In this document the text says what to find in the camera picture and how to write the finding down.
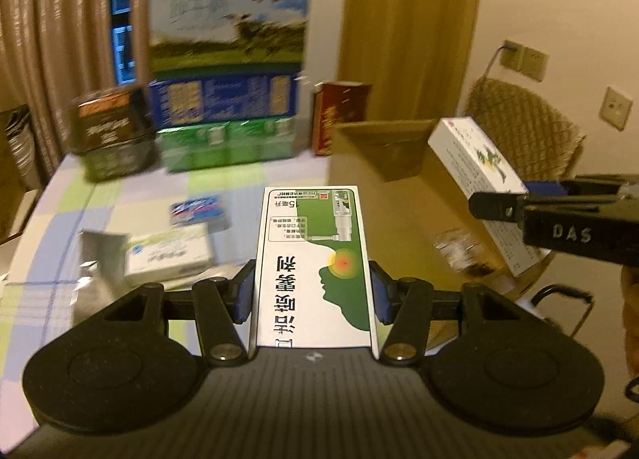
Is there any window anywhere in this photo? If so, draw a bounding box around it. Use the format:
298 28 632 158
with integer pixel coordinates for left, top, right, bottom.
109 0 139 86

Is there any wooden door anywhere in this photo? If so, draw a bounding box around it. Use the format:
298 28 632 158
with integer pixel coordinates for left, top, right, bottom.
339 0 488 123

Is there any person's right hand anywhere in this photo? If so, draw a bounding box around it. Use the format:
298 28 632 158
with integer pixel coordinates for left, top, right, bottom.
620 264 639 341

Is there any blue tissue pack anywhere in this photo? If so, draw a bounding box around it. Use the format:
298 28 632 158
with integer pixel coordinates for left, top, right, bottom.
169 193 228 230

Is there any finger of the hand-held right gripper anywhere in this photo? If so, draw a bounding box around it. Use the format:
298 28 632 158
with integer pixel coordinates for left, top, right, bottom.
526 174 639 197
469 192 531 226

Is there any green shrink-wrapped drink pack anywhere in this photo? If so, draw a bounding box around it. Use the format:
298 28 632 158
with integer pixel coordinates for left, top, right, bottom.
157 115 298 173

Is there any clear plastic packet with rings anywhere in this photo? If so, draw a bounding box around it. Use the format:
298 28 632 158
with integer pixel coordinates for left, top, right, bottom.
433 230 483 273

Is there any black charger cable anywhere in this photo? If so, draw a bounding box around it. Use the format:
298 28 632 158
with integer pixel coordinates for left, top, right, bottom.
483 41 516 79

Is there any beige wall socket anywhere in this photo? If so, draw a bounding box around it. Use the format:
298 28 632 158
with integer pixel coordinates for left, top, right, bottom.
598 85 635 132
520 47 550 83

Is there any silver foil pouch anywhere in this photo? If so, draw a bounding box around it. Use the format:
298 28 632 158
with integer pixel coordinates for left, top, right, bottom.
74 229 133 313

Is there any wall socket with plug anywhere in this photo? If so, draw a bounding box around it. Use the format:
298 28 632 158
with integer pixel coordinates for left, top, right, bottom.
498 39 523 72

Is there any blue printed carton box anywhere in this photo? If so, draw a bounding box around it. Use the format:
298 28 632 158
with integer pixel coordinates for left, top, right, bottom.
149 72 303 131

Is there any white medicine box blue stripe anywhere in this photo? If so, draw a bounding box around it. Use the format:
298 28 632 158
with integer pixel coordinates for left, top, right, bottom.
123 223 217 287

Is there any milk carton box cow print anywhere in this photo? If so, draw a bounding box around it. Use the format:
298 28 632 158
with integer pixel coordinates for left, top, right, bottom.
147 0 316 79

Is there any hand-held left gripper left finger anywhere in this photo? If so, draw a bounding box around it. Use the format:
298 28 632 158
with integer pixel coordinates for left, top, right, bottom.
97 259 258 367

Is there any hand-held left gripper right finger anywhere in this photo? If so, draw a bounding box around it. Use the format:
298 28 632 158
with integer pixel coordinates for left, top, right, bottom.
368 260 531 367

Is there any beige curtain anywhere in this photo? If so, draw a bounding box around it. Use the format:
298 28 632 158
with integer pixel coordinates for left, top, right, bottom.
0 0 278 181

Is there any chair with quilted cover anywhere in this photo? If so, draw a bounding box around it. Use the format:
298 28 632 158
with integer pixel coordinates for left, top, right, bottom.
461 77 595 336

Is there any dark red box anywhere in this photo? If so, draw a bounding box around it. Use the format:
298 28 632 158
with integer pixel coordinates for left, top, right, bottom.
313 81 373 157

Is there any dark container green label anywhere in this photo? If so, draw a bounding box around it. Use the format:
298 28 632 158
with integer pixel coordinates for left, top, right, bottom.
80 142 161 183

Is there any green and white spray box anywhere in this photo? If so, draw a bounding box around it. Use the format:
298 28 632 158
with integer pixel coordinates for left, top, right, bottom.
248 184 379 349

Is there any desktop with checked tablecloth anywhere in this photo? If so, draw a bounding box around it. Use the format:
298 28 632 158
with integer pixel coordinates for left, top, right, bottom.
0 152 350 445

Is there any black box brown label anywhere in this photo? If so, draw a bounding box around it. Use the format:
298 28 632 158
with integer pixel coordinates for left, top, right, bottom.
69 84 153 157

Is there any white medicine box flower print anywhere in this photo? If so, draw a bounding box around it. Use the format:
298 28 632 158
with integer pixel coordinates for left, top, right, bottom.
427 116 550 277

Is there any brown cardboard box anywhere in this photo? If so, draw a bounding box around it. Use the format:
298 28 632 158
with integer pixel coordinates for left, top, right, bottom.
329 118 556 303

